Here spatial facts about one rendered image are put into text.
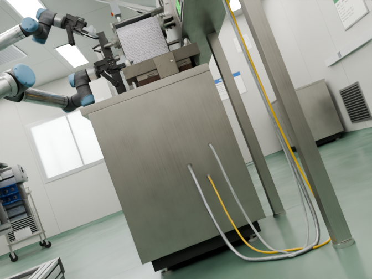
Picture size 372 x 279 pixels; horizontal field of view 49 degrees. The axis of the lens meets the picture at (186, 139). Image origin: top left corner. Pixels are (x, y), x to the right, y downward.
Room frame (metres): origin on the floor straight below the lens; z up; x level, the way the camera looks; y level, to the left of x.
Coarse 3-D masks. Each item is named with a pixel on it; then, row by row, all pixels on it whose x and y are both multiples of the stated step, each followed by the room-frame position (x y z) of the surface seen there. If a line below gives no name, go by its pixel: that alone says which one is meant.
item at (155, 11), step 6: (162, 6) 2.54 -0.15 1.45; (144, 12) 2.54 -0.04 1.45; (150, 12) 2.54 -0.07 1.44; (156, 12) 2.58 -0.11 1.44; (162, 12) 2.61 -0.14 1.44; (132, 18) 2.53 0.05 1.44; (138, 18) 2.55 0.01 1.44; (144, 18) 2.59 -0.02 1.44; (114, 24) 2.53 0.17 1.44; (120, 24) 2.54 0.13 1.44; (126, 24) 2.58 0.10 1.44; (114, 30) 2.57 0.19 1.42
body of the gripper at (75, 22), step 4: (68, 16) 2.24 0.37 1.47; (72, 16) 2.24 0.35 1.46; (76, 16) 2.22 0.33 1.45; (64, 20) 2.22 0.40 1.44; (68, 20) 2.24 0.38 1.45; (72, 20) 2.24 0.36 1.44; (76, 20) 2.22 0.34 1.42; (80, 20) 2.25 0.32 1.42; (64, 24) 2.24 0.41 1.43; (68, 24) 2.24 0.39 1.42; (72, 24) 2.24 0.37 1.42; (76, 24) 2.23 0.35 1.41; (80, 24) 2.23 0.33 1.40; (84, 24) 2.24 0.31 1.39; (64, 28) 2.26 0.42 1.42; (72, 28) 2.23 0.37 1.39; (80, 28) 2.23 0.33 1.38; (76, 32) 2.25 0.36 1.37
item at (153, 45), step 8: (160, 32) 2.24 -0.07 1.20; (136, 40) 2.23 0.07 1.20; (144, 40) 2.23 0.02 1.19; (152, 40) 2.23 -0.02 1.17; (160, 40) 2.23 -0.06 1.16; (128, 48) 2.23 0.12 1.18; (136, 48) 2.23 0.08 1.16; (144, 48) 2.23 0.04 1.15; (152, 48) 2.23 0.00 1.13; (160, 48) 2.23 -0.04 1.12; (128, 56) 2.22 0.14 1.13; (136, 56) 2.23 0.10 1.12; (144, 56) 2.23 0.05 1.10; (152, 56) 2.23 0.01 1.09
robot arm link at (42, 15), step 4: (40, 8) 2.22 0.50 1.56; (44, 8) 2.24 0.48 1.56; (36, 12) 2.21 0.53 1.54; (40, 12) 2.21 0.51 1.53; (44, 12) 2.21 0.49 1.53; (48, 12) 2.22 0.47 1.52; (52, 12) 2.23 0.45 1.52; (36, 16) 2.22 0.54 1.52; (40, 16) 2.22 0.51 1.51; (44, 16) 2.21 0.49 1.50; (48, 16) 2.21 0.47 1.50; (52, 16) 2.21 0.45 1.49; (40, 20) 2.22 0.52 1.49; (44, 20) 2.21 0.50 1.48; (48, 20) 2.22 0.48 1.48; (52, 20) 2.22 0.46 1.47; (48, 24) 2.23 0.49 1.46; (52, 24) 2.24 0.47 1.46
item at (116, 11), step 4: (112, 4) 2.80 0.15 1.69; (116, 4) 2.80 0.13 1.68; (112, 8) 2.80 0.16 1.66; (116, 8) 2.80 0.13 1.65; (112, 12) 2.83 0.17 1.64; (116, 12) 2.80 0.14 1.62; (120, 12) 2.81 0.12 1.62; (112, 16) 2.84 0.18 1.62; (116, 16) 2.83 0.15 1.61; (120, 16) 2.86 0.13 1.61
